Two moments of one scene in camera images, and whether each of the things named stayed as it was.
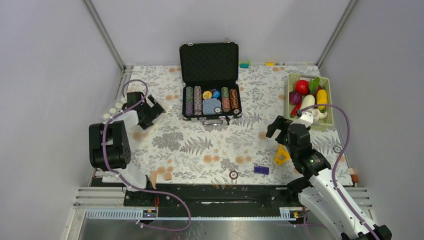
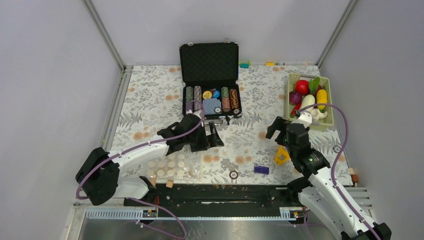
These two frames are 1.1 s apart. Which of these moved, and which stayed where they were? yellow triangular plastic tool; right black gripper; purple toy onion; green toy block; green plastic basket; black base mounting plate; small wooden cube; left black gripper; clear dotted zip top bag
Moved: small wooden cube; clear dotted zip top bag; left black gripper
Stayed: black base mounting plate; green toy block; green plastic basket; yellow triangular plastic tool; purple toy onion; right black gripper
